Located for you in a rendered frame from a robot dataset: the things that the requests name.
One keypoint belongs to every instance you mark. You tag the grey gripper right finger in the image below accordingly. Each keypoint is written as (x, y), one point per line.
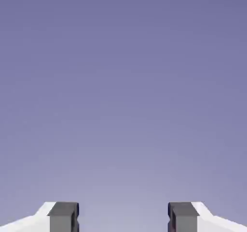
(185, 216)

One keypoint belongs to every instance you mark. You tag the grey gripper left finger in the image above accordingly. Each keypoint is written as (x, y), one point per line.
(61, 216)

